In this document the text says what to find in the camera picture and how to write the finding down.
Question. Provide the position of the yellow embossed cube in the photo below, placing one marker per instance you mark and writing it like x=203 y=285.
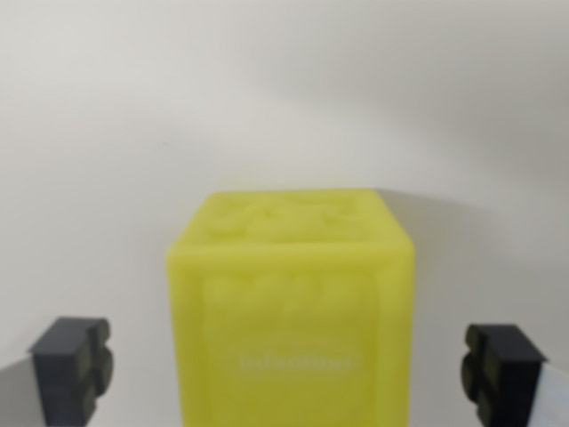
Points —
x=289 y=311

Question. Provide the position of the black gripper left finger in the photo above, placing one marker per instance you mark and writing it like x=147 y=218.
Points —
x=62 y=373

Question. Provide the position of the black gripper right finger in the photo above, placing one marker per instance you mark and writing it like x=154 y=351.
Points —
x=507 y=378

